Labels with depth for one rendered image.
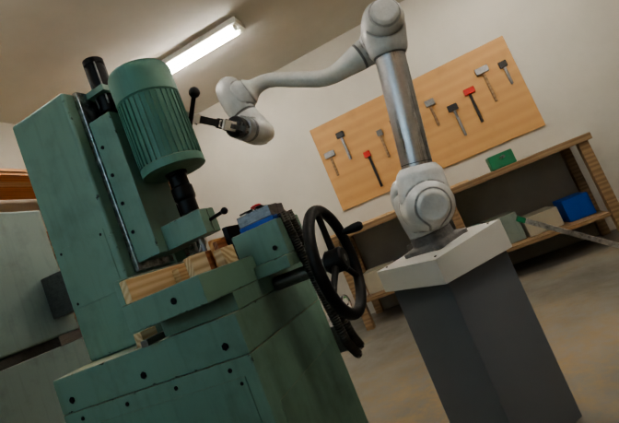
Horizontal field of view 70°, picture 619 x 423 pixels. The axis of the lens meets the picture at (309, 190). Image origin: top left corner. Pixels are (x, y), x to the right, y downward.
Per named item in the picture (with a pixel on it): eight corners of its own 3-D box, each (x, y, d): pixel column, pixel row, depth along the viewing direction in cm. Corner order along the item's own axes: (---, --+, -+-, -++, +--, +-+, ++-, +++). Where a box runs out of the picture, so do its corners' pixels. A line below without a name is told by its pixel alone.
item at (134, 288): (133, 301, 92) (124, 279, 93) (125, 305, 93) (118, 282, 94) (261, 254, 149) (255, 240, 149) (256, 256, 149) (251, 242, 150)
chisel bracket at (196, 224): (209, 238, 115) (198, 208, 116) (169, 256, 120) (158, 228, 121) (224, 234, 122) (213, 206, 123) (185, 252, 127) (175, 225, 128)
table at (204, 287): (247, 287, 83) (235, 258, 83) (129, 334, 93) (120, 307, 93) (338, 242, 139) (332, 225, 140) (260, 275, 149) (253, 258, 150)
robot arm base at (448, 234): (426, 243, 176) (419, 230, 177) (469, 229, 159) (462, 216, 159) (396, 262, 166) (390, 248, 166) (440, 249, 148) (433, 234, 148)
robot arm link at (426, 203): (450, 224, 150) (468, 227, 129) (404, 235, 152) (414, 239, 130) (398, 11, 155) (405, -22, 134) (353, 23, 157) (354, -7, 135)
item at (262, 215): (274, 218, 107) (265, 198, 108) (237, 235, 111) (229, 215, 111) (294, 215, 119) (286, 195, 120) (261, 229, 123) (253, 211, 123)
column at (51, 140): (147, 341, 113) (59, 91, 121) (87, 364, 121) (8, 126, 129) (198, 315, 134) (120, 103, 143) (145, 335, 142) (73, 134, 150)
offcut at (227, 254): (218, 268, 103) (213, 252, 103) (231, 263, 106) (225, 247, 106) (226, 264, 101) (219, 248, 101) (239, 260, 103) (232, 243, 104)
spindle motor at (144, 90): (180, 158, 111) (138, 50, 115) (130, 185, 117) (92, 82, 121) (217, 160, 128) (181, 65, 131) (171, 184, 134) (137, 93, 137)
